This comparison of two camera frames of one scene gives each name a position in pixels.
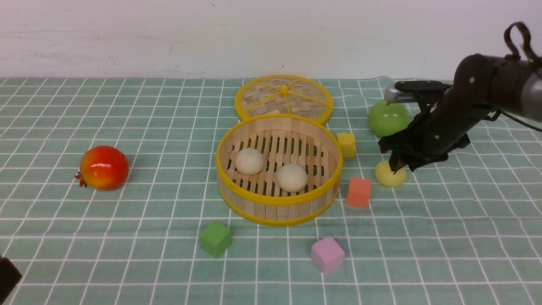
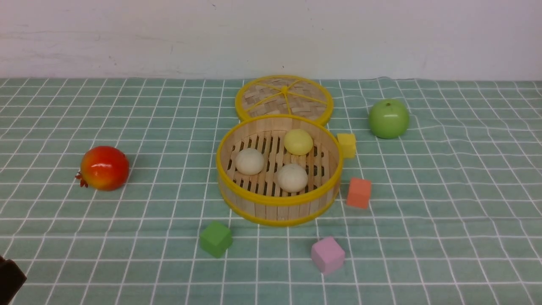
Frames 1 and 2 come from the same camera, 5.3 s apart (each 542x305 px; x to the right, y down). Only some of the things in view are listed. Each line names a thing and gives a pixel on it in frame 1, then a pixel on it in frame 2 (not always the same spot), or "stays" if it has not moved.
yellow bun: x=385 y=176 to x=298 y=142
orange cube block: x=358 y=192 stays
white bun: x=292 y=178 stays
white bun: x=249 y=161 stays
